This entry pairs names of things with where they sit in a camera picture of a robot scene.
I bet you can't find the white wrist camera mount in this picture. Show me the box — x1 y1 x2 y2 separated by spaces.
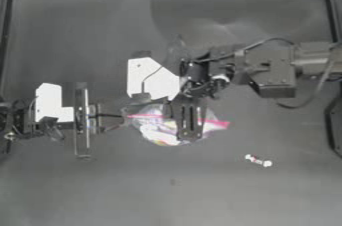
34 82 76 124
126 57 183 104

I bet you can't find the white candy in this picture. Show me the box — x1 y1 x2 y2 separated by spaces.
243 153 274 168

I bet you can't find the thin black camera cable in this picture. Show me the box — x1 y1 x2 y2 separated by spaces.
191 37 298 65

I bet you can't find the clear bag with pink zip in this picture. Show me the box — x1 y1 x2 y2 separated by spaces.
126 103 233 147

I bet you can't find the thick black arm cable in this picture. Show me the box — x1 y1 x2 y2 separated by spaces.
274 59 340 110

